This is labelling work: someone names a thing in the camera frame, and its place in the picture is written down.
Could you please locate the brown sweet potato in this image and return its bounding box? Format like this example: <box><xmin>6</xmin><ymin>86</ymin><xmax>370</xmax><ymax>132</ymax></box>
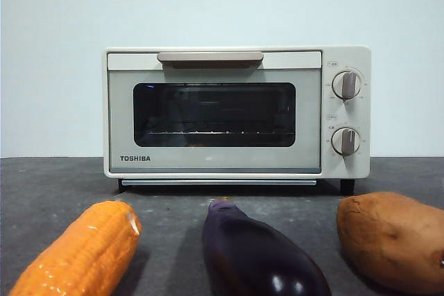
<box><xmin>336</xmin><ymin>191</ymin><xmax>444</xmax><ymax>294</ymax></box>

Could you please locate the purple eggplant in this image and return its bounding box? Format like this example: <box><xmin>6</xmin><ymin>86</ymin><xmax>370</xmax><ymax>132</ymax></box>
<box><xmin>202</xmin><ymin>198</ymin><xmax>332</xmax><ymax>296</ymax></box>

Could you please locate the metal crumb tray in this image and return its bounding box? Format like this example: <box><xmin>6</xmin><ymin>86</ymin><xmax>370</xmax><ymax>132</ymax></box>
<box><xmin>120</xmin><ymin>179</ymin><xmax>318</xmax><ymax>186</ymax></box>

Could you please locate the glass oven door with handle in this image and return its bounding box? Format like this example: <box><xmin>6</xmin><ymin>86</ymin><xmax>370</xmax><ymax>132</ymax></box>
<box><xmin>106</xmin><ymin>51</ymin><xmax>323</xmax><ymax>174</ymax></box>

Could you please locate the small cream timer knob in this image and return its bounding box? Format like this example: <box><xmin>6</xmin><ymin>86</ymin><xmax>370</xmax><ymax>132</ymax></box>
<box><xmin>331</xmin><ymin>126</ymin><xmax>361</xmax><ymax>156</ymax></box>

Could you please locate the cream Toshiba toaster oven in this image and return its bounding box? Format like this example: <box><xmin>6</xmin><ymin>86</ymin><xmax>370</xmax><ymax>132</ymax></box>
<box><xmin>103</xmin><ymin>44</ymin><xmax>372</xmax><ymax>195</ymax></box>

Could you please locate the wire oven rack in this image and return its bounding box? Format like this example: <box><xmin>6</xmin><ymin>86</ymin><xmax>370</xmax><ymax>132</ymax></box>
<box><xmin>144</xmin><ymin>130</ymin><xmax>287</xmax><ymax>137</ymax></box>

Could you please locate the large cream temperature knob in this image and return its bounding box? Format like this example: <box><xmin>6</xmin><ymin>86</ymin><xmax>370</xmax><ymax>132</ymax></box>
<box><xmin>332</xmin><ymin>70</ymin><xmax>361</xmax><ymax>100</ymax></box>

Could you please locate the orange corn cob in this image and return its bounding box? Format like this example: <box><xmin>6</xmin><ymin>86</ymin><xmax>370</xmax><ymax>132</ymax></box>
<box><xmin>7</xmin><ymin>200</ymin><xmax>143</xmax><ymax>296</ymax></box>

